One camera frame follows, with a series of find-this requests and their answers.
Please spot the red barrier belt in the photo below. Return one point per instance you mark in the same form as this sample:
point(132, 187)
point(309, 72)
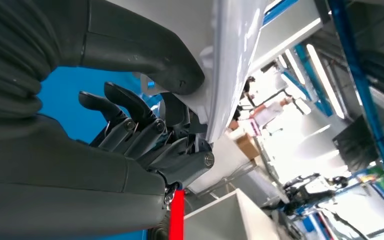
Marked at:
point(176, 218)

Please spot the cardboard box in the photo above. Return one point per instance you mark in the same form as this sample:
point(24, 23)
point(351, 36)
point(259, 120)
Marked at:
point(247, 147)

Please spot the person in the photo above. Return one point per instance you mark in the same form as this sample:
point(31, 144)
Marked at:
point(249, 86)
point(268, 111)

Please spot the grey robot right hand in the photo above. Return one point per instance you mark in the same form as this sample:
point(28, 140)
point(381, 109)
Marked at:
point(62, 185)

